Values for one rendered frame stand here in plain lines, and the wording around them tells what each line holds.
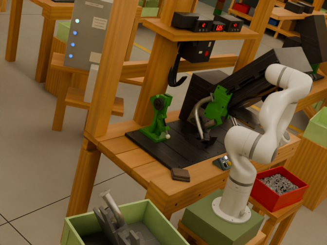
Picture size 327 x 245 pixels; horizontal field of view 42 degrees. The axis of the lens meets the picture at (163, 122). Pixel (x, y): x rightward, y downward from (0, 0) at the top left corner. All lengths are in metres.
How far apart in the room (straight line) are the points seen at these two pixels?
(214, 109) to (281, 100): 0.73
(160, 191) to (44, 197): 1.41
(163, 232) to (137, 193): 1.74
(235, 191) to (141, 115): 0.97
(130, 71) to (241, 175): 0.99
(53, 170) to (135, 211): 1.81
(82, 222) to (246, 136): 0.78
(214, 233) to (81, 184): 1.01
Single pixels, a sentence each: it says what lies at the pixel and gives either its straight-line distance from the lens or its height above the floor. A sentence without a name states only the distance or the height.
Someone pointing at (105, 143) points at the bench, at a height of 0.88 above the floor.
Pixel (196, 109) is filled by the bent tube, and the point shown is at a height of 1.09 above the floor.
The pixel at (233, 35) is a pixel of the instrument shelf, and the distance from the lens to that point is 2.83.
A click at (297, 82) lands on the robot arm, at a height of 1.59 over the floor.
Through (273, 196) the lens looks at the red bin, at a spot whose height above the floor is 0.89.
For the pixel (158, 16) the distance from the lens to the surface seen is 8.57.
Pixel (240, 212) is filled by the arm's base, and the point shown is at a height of 0.99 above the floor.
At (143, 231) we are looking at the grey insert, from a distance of 1.98.
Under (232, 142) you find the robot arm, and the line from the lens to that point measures 1.90.
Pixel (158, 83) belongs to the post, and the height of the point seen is 1.18.
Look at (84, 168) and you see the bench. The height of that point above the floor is 0.65.
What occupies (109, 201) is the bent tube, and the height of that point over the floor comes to 1.14.
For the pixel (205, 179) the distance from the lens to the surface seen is 2.38.
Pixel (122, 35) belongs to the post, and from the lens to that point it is 2.27.
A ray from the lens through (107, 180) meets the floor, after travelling 3.71.
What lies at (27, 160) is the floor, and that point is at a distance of 3.77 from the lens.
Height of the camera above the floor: 2.12
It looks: 26 degrees down
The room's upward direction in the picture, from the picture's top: 17 degrees clockwise
